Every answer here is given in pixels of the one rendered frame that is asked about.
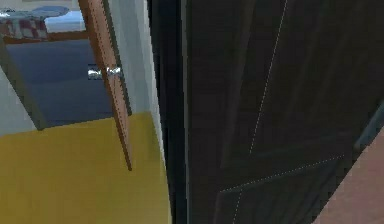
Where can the bed with blue bedding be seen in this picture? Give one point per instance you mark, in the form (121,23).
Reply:
(30,28)

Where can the orange-brown wooden door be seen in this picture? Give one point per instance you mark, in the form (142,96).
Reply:
(108,50)

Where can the blue-grey pillow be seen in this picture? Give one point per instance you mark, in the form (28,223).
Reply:
(50,10)

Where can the dark brown panelled door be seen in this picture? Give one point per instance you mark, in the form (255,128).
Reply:
(273,110)

